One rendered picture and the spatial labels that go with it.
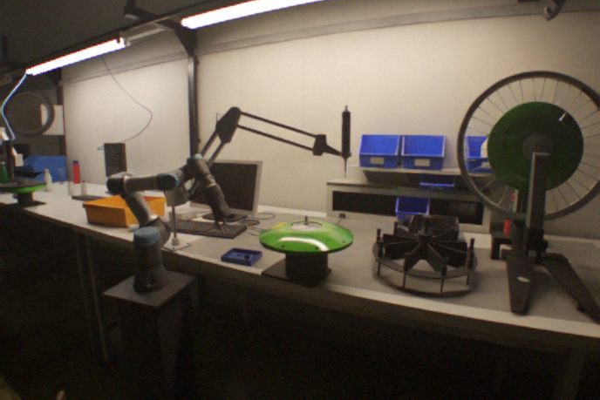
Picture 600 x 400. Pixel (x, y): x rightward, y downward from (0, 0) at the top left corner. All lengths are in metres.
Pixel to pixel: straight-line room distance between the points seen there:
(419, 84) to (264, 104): 0.99
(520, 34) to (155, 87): 2.58
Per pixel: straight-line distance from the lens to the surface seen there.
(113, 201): 2.16
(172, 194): 1.36
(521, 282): 1.11
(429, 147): 1.79
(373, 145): 1.83
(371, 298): 0.98
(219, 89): 2.38
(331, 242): 0.94
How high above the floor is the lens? 1.39
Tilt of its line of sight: 7 degrees down
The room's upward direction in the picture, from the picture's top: straight up
